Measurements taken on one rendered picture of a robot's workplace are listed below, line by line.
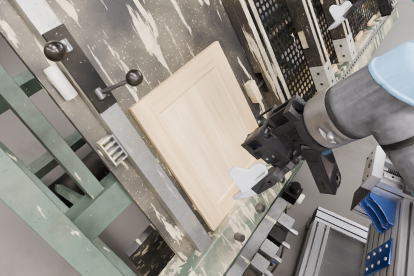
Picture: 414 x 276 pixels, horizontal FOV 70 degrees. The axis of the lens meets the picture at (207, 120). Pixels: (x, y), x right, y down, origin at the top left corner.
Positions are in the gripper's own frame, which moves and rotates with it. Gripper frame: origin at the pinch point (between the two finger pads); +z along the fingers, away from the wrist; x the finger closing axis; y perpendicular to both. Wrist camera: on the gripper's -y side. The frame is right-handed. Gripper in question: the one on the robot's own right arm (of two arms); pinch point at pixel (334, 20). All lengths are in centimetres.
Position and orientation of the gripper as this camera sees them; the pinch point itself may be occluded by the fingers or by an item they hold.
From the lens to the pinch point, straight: 112.1
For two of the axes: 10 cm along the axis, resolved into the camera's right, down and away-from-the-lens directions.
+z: -4.3, 3.9, 8.2
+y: -7.8, -6.2, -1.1
